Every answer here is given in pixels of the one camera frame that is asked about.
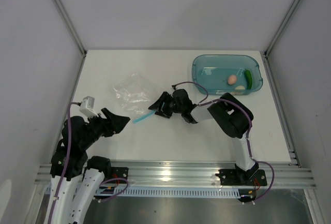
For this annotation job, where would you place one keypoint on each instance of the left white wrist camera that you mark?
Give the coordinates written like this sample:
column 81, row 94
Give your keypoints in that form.
column 88, row 105

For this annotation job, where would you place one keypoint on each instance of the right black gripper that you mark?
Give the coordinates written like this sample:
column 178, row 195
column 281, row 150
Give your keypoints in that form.
column 165, row 98

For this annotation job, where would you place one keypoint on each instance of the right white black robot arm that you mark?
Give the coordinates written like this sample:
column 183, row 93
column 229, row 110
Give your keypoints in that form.
column 234, row 119

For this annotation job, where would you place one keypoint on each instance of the left aluminium corner post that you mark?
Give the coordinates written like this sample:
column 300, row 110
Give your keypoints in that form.
column 69, row 25

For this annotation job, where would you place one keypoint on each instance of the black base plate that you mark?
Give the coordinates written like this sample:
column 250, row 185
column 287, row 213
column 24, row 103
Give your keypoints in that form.
column 117, row 173
column 234, row 177

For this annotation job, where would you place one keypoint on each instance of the clear zip top bag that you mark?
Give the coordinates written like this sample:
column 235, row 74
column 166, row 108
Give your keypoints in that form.
column 135, row 94

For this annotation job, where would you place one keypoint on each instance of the white egg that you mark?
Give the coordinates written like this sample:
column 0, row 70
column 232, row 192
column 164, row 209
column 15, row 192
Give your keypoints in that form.
column 240, row 87

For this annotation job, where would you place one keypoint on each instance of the green cucumber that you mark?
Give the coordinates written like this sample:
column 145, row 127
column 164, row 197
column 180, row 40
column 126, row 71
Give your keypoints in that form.
column 248, row 77

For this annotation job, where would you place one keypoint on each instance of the blue plastic tub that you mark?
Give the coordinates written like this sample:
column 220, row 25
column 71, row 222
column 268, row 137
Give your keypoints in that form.
column 210, row 72

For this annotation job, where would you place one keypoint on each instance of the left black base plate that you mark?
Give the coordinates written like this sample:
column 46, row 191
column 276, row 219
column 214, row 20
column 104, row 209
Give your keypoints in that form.
column 117, row 173

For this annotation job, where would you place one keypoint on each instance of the aluminium corner post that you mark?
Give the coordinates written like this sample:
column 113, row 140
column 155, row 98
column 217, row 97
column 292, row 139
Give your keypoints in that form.
column 289, row 15
column 69, row 25

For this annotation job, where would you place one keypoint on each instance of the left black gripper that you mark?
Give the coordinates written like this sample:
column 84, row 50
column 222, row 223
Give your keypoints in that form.
column 113, row 124

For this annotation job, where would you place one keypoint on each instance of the right aluminium corner post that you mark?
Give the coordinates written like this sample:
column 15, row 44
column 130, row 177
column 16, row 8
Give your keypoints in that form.
column 289, row 15

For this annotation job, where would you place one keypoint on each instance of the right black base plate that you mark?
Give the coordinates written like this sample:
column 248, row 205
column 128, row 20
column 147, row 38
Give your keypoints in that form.
column 234, row 177

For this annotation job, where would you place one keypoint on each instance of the white slotted cable duct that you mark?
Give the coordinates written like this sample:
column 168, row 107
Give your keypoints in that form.
column 215, row 192

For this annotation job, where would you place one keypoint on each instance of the right aluminium side rail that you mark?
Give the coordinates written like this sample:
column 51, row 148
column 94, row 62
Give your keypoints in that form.
column 281, row 113

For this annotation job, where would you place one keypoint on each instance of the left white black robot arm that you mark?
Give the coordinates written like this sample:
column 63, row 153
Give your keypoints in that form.
column 75, row 177

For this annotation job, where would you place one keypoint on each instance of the aluminium front rail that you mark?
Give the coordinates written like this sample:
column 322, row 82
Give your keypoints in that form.
column 202, row 174

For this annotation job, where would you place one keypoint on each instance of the brown egg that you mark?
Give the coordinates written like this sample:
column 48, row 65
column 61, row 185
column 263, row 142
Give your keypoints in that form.
column 232, row 79

